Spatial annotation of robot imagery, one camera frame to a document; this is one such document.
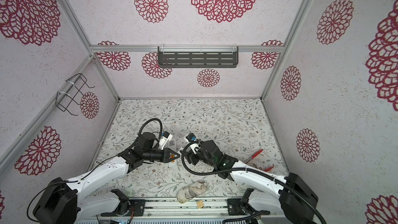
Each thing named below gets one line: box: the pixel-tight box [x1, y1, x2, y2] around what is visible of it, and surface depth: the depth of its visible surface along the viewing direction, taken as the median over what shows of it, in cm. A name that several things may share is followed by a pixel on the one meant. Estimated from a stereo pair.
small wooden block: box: [196, 200, 205, 209], surface depth 76 cm
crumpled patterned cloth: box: [176, 179, 208, 204], surface depth 78 cm
